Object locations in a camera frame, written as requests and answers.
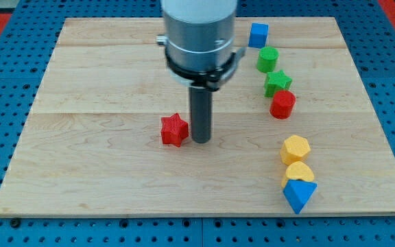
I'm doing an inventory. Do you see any red star block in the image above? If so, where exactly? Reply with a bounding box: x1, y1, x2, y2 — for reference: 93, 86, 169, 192
160, 113, 189, 148

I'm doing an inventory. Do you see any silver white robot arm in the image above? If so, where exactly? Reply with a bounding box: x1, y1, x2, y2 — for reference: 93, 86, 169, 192
157, 0, 246, 92

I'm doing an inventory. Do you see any green star block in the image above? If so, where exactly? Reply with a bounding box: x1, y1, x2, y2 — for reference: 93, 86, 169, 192
263, 70, 292, 97

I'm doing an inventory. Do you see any light wooden board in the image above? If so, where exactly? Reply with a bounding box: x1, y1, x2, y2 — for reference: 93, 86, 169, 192
0, 17, 395, 218

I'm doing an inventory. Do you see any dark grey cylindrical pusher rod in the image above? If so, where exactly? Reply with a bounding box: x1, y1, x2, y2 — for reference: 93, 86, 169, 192
189, 88, 213, 143

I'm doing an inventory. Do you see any red cylinder block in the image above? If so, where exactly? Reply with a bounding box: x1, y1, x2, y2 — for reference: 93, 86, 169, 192
270, 90, 296, 119

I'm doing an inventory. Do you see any green cylinder block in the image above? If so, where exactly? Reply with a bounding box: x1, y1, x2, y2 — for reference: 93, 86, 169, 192
256, 46, 279, 73

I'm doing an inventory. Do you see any yellow hexagon block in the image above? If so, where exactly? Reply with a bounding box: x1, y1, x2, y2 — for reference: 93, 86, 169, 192
280, 135, 311, 165

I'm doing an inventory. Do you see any blue cube block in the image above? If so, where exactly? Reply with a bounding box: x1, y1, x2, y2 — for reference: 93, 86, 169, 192
248, 23, 269, 48

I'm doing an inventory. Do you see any yellow heart block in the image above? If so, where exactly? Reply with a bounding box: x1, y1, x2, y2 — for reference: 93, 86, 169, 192
280, 161, 315, 189

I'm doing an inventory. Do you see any blue triangle block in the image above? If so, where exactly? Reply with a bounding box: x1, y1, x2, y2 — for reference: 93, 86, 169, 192
283, 180, 318, 214

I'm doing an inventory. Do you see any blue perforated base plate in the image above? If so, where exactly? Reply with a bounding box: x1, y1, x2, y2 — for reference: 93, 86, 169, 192
0, 0, 395, 246

